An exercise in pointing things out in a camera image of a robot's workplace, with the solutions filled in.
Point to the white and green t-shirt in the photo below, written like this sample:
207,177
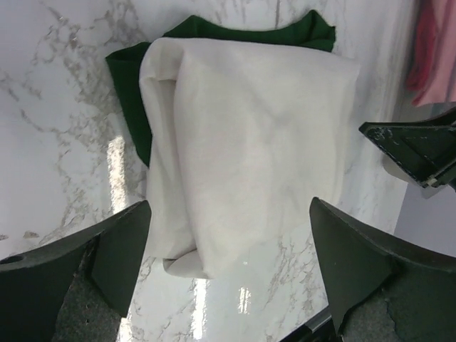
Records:
239,131

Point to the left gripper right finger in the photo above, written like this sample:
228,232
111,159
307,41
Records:
380,287

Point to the pink t-shirt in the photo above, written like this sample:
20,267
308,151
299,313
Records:
432,73

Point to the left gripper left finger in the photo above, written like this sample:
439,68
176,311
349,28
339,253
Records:
78,288

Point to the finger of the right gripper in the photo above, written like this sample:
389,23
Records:
424,150

